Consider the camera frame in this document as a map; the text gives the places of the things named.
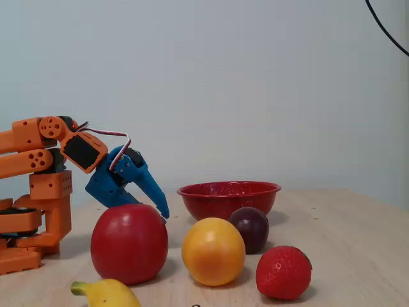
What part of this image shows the thin black hanging cable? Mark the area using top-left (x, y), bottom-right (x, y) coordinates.
top-left (365, 0), bottom-right (409, 58)

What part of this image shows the red speckled bowl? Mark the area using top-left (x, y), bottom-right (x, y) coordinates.
top-left (176, 181), bottom-right (282, 222)

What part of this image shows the red toy strawberry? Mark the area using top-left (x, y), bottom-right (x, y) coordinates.
top-left (255, 245), bottom-right (313, 301)

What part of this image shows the dark purple toy plum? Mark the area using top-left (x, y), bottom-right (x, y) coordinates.
top-left (228, 206), bottom-right (270, 255)

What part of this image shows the red white black servo cable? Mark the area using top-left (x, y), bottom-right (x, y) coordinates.
top-left (73, 121), bottom-right (132, 171)

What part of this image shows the orange toy fruit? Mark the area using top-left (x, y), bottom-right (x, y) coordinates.
top-left (181, 217), bottom-right (247, 287)

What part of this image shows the yellow toy banana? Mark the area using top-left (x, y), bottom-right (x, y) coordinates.
top-left (70, 278), bottom-right (142, 307)

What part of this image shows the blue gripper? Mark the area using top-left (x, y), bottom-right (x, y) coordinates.
top-left (85, 145), bottom-right (171, 224)

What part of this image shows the red toy apple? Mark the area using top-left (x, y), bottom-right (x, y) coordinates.
top-left (90, 203), bottom-right (169, 287)

